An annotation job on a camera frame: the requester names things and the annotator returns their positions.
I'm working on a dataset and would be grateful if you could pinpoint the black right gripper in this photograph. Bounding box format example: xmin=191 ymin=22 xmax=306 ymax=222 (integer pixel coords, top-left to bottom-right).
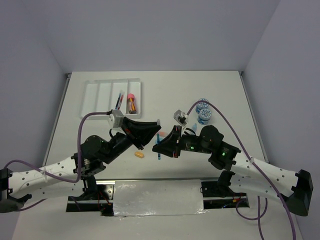
xmin=152 ymin=124 xmax=212 ymax=158

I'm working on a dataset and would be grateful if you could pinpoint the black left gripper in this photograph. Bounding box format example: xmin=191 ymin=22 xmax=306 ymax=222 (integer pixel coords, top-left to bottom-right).
xmin=102 ymin=116 xmax=161 ymax=165

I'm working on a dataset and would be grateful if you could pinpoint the teal gel pen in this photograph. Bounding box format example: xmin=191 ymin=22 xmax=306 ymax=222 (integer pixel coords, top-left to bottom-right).
xmin=156 ymin=133 xmax=163 ymax=161

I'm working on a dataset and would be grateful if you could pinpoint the orange highlighter cap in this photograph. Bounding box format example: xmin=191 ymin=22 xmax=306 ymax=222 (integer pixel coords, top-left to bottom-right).
xmin=134 ymin=151 xmax=145 ymax=159

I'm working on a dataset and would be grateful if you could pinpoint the pink capped crayon tube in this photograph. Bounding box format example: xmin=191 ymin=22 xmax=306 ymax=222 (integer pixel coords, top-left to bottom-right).
xmin=127 ymin=93 xmax=137 ymax=114

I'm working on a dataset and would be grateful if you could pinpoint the red gel pen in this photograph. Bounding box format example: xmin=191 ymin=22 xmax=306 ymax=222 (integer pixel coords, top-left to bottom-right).
xmin=117 ymin=92 xmax=125 ymax=110

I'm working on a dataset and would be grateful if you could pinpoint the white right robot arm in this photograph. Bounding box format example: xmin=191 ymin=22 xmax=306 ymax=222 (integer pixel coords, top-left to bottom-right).
xmin=152 ymin=125 xmax=314 ymax=217

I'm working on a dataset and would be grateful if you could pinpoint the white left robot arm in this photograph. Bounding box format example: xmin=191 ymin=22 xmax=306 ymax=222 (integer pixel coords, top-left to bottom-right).
xmin=0 ymin=111 xmax=161 ymax=213

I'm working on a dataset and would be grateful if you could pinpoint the light blue highlighter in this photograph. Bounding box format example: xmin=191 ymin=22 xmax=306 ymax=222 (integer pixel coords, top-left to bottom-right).
xmin=191 ymin=123 xmax=197 ymax=132

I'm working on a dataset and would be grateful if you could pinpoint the silver foil sheet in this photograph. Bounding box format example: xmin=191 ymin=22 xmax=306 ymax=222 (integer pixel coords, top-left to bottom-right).
xmin=113 ymin=180 xmax=206 ymax=217

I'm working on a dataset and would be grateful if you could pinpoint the white compartment tray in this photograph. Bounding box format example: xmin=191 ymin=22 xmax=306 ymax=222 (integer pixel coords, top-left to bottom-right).
xmin=79 ymin=78 xmax=142 ymax=119

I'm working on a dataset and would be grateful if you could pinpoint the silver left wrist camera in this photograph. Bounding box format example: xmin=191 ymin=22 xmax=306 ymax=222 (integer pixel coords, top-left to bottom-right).
xmin=107 ymin=109 xmax=124 ymax=129

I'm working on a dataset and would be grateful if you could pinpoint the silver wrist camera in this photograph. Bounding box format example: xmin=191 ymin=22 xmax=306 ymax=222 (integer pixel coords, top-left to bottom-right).
xmin=173 ymin=109 xmax=188 ymax=132
xmin=107 ymin=109 xmax=124 ymax=129

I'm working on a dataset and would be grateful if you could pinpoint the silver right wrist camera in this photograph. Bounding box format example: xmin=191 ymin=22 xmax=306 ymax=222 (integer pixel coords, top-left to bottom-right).
xmin=173 ymin=109 xmax=188 ymax=132

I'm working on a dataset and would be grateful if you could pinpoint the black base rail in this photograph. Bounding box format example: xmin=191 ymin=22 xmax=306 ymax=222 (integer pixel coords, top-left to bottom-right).
xmin=66 ymin=178 xmax=249 ymax=217

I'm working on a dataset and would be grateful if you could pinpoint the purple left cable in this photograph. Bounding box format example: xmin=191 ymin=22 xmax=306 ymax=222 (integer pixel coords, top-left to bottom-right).
xmin=3 ymin=110 xmax=113 ymax=211

